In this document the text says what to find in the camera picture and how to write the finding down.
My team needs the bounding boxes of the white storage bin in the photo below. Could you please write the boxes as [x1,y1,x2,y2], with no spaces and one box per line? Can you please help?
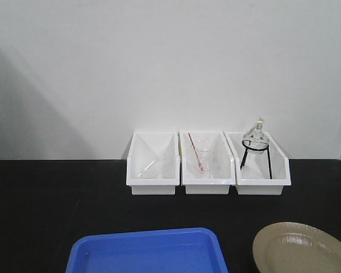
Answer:
[224,132,292,195]
[126,131,180,195]
[179,131,236,195]

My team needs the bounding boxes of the middle white storage bin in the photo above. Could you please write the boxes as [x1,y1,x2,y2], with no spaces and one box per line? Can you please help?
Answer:
[179,131,236,195]

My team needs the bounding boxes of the blue plastic tray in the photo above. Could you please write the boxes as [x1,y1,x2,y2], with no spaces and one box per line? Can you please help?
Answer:
[66,227,228,272]

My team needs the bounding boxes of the right white storage bin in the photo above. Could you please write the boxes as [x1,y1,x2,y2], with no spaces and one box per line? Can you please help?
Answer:
[224,132,292,195]

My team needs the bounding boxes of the beige plate with black rim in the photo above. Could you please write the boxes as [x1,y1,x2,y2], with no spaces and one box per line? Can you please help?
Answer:
[252,222,341,272]

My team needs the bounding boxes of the clear glass rod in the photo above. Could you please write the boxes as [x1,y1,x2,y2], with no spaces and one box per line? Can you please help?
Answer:
[136,158,161,179]

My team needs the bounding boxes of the clear glass beaker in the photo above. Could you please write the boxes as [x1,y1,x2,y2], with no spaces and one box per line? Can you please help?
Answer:
[194,140,212,179]

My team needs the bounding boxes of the left white storage bin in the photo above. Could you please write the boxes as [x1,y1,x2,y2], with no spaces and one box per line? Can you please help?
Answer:
[126,131,180,195]

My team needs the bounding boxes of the glass alcohol lamp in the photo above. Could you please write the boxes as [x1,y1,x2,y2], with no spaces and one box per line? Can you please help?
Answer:
[242,118,269,154]

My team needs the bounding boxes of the red stirring rod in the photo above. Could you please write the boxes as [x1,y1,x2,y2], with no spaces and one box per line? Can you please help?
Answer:
[188,133,205,172]

